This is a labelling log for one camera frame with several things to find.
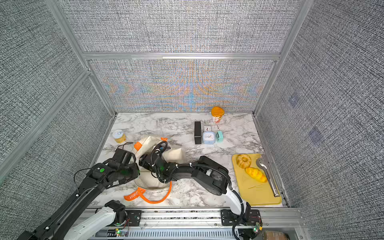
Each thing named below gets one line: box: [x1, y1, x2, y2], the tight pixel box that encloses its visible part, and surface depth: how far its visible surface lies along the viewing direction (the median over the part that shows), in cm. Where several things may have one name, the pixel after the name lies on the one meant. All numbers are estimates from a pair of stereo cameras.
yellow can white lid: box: [112, 129, 127, 144], surface depth 102 cm
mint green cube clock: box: [216, 130, 224, 143], surface depth 102 cm
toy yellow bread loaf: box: [245, 167, 268, 183], surface depth 87 cm
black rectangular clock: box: [194, 121, 202, 145], surface depth 102 cm
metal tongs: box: [256, 157, 280, 198], surface depth 85 cm
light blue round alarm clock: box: [202, 131, 216, 145], surface depth 105 cm
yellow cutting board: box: [232, 153, 282, 206], surface depth 87 cm
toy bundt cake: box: [236, 154, 252, 169], surface depth 92 cm
